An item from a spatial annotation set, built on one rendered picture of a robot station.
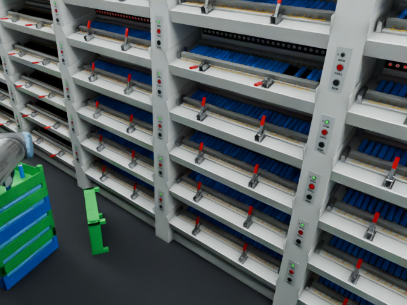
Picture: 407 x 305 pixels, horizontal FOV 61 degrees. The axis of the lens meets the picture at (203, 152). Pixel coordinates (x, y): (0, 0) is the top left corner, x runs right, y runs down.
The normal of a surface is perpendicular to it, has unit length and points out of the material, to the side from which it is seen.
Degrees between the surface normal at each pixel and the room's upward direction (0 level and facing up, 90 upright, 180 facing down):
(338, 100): 90
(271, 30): 109
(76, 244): 0
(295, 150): 19
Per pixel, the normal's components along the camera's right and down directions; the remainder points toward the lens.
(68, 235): 0.05, -0.88
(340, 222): -0.15, -0.72
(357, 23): -0.62, 0.35
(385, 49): -0.60, 0.61
